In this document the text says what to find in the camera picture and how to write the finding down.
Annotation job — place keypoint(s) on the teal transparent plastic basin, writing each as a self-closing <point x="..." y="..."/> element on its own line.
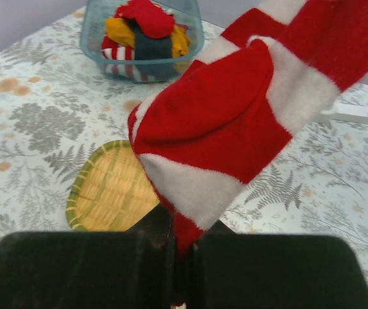
<point x="185" y="13"/>

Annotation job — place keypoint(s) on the mustard yellow sock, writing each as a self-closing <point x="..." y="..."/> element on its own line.
<point x="180" y="42"/>
<point x="117" y="30"/>

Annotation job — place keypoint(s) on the red white striped sock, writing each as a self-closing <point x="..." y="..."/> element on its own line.
<point x="121" y="57"/>
<point x="273" y="70"/>

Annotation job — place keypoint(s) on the woven bamboo tray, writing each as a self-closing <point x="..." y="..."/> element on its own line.
<point x="111" y="193"/>

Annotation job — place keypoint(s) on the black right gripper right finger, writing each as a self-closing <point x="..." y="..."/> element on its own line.
<point x="230" y="270"/>

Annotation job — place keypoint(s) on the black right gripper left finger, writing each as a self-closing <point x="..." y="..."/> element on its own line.
<point x="88" y="269"/>

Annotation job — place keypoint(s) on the white drying rack stand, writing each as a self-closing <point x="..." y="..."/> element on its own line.
<point x="344" y="112"/>

